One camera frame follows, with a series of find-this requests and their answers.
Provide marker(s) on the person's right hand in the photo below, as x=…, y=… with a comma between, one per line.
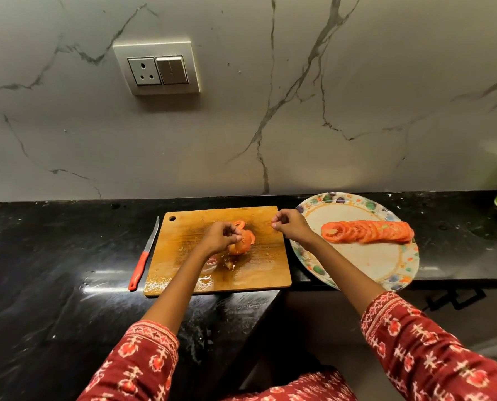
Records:
x=294, y=225

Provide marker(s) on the person's left hand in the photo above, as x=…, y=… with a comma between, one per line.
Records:
x=217, y=240

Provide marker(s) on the pile of tomato slices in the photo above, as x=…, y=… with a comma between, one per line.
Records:
x=240, y=246

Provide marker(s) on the row of tomato slices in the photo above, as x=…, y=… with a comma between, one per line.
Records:
x=365, y=231

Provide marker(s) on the floral rimmed plate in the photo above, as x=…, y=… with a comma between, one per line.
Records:
x=378, y=263

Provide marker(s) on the person's right forearm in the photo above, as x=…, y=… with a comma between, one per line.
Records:
x=344, y=275

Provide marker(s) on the person's left forearm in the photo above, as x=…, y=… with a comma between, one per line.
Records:
x=173, y=292

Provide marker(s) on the wooden cutting board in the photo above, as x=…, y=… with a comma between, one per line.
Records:
x=177, y=246

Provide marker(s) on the brown lower cabinet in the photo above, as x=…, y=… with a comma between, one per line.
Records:
x=323, y=317

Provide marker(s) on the red patterned left sleeve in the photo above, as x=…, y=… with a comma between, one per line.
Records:
x=131, y=365

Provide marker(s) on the red patterned sleeve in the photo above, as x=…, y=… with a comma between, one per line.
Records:
x=131, y=365
x=432, y=354

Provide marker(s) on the red patterned tunic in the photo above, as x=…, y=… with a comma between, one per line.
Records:
x=307, y=388

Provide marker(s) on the red patterned right sleeve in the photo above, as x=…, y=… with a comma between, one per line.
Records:
x=432, y=354

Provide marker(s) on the wall socket and switch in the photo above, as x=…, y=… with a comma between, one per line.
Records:
x=144, y=71

